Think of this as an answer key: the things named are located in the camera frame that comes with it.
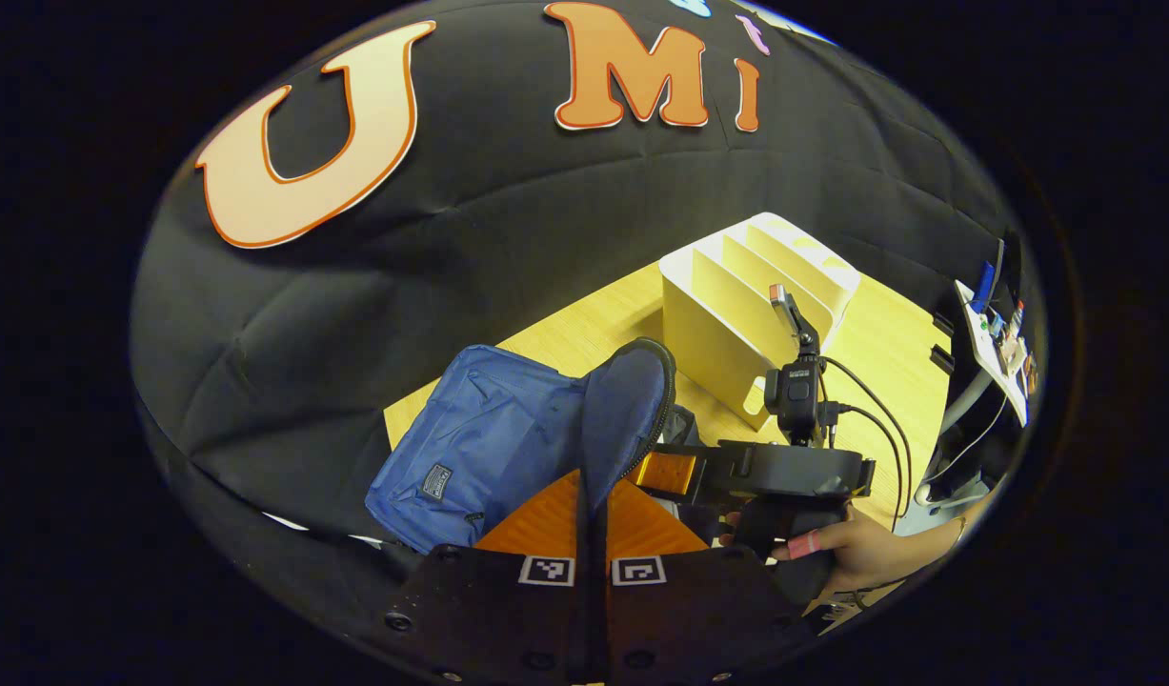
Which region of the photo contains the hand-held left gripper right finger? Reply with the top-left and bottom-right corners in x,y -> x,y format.
601,479 -> 816,686

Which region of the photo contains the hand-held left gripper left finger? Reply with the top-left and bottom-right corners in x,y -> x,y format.
384,469 -> 591,686

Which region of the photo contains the white bookshelf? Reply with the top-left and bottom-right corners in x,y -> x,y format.
658,212 -> 861,432

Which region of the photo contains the blue schoolbag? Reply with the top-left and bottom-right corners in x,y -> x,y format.
365,336 -> 704,555

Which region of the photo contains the cluttered white side table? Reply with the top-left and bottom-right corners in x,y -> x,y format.
913,233 -> 1035,511

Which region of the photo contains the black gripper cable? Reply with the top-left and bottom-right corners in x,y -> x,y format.
820,356 -> 916,520
827,405 -> 904,533

